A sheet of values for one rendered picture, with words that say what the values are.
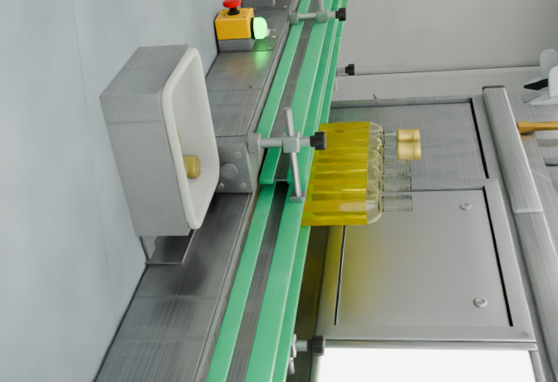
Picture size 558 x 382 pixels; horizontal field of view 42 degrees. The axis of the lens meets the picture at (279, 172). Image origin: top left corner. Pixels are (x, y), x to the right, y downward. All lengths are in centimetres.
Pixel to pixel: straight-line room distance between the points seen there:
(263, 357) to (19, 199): 36
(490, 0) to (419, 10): 67
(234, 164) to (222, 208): 8
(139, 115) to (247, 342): 32
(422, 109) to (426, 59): 564
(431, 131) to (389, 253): 54
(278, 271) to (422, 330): 27
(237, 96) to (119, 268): 45
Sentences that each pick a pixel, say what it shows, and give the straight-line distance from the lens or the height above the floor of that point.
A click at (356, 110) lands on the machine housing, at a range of 192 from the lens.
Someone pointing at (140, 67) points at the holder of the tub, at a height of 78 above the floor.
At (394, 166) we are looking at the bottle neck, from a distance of 133.
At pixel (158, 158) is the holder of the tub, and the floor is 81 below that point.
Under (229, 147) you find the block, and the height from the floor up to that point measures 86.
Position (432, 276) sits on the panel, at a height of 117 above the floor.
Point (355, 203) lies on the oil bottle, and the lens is 122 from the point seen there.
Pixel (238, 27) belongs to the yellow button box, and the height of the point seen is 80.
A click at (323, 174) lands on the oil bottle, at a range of 128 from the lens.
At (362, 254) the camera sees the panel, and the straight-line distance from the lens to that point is 134.
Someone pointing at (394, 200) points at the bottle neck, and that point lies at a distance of 124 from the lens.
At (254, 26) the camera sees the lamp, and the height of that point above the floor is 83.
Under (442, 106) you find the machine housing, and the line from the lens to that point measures 193.
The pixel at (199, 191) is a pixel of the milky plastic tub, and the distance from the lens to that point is 110.
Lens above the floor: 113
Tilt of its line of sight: 10 degrees down
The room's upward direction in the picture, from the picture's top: 88 degrees clockwise
